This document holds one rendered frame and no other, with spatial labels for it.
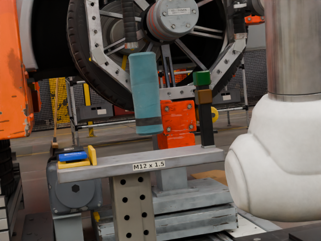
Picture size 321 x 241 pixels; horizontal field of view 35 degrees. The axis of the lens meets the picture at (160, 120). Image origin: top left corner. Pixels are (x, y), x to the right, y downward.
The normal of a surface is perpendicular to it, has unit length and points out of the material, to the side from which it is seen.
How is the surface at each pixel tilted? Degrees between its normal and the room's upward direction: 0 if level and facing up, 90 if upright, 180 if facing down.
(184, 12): 90
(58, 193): 90
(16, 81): 90
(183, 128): 90
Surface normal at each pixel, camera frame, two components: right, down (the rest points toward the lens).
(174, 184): 0.22, 0.05
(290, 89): -0.52, 0.24
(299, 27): -0.22, 0.24
